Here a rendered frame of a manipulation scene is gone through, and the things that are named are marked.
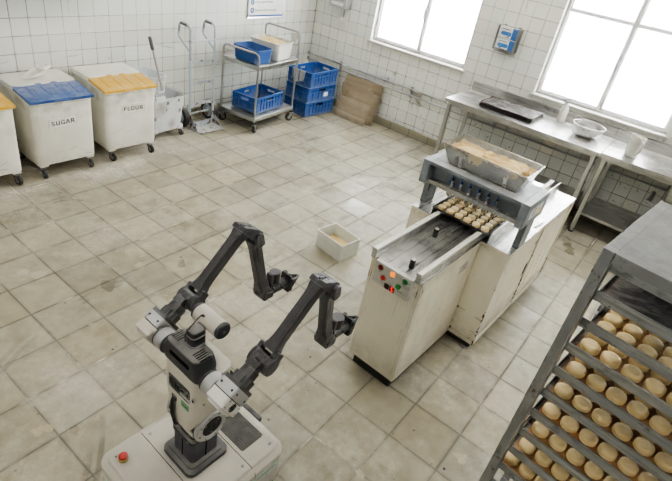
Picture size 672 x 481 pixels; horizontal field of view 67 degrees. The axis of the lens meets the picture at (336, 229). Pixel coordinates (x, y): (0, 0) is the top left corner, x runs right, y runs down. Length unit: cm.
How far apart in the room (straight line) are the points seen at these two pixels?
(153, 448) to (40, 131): 316
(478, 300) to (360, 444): 119
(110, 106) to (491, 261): 364
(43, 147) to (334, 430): 344
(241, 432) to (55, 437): 94
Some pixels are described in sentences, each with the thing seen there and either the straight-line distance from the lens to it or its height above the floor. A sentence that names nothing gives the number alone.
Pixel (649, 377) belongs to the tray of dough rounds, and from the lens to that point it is 161.
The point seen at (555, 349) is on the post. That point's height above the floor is 149.
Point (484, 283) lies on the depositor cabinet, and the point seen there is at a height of 57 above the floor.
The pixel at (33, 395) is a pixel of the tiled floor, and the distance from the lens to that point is 322.
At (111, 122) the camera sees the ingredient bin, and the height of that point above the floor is 41.
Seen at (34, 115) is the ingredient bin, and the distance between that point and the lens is 491.
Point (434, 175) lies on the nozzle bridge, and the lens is 337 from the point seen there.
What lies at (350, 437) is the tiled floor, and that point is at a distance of 299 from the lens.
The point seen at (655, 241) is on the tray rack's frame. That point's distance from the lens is 151.
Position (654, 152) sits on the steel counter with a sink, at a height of 88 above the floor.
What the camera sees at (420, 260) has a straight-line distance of 286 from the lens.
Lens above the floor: 238
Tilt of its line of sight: 31 degrees down
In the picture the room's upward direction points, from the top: 11 degrees clockwise
